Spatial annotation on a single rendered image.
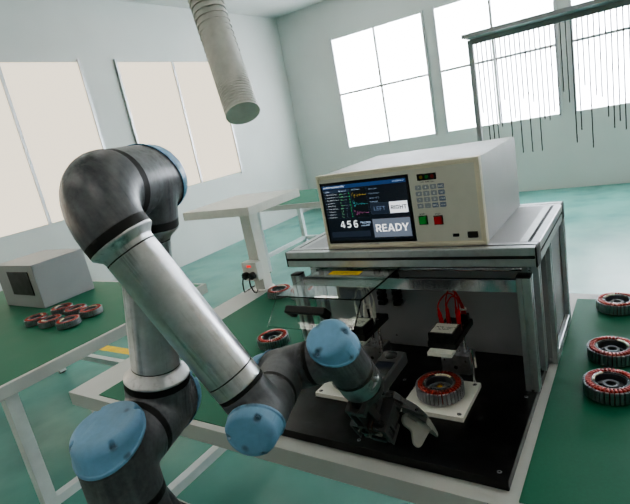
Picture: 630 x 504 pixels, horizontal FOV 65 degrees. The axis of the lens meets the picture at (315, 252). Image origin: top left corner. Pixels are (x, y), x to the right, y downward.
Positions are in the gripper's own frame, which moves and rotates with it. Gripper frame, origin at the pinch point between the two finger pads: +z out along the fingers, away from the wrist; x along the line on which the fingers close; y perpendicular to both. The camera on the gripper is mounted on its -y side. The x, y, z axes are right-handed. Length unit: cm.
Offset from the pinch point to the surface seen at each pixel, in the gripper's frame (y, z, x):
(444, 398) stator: -12.6, 11.5, 2.7
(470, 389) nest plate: -19.0, 18.1, 5.8
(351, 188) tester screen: -52, -20, -22
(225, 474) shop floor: 1, 97, -122
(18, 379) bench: 9, 6, -157
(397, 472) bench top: 7.1, 6.9, -1.5
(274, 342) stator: -29, 24, -63
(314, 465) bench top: 9.8, 8.0, -21.3
